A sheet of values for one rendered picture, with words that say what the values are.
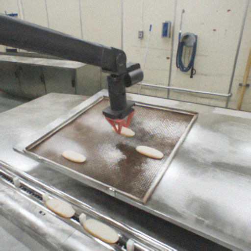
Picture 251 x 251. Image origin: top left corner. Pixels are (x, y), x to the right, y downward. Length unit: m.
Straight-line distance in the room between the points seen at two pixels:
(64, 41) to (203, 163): 0.52
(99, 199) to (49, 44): 0.46
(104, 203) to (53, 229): 0.17
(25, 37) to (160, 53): 3.92
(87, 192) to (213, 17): 3.68
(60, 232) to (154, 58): 4.03
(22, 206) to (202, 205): 0.47
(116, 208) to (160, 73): 3.86
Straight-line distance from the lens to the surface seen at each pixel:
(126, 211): 0.65
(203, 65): 4.10
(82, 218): 0.58
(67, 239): 0.56
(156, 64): 4.37
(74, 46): 0.54
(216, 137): 0.82
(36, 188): 0.73
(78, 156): 0.73
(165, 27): 4.14
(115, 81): 0.63
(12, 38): 0.49
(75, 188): 0.74
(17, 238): 0.65
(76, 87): 3.37
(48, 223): 0.60
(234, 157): 0.74
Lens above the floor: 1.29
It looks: 24 degrees down
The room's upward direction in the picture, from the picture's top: straight up
